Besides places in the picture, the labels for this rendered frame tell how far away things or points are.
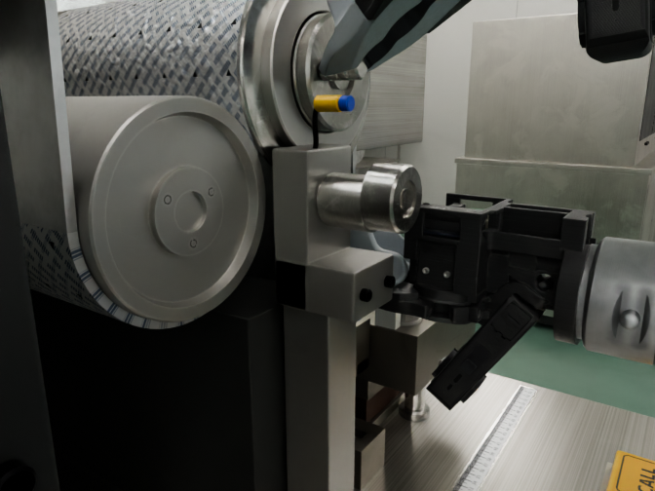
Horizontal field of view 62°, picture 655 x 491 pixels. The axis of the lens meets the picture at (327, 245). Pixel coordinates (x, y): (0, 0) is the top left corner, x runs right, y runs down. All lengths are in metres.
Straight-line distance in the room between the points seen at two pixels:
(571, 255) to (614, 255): 0.02
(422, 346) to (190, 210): 0.28
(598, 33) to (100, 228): 0.24
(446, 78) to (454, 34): 0.37
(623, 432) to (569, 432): 0.06
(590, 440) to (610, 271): 0.31
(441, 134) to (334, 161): 4.89
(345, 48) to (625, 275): 0.21
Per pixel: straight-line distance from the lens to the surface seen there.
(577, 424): 0.66
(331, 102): 0.30
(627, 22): 0.28
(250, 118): 0.33
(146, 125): 0.28
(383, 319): 0.51
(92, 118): 0.29
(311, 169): 0.32
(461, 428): 0.62
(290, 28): 0.35
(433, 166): 5.27
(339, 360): 0.36
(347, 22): 0.31
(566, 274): 0.36
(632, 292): 0.36
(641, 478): 0.56
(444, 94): 5.21
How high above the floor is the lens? 1.23
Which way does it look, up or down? 15 degrees down
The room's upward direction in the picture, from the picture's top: straight up
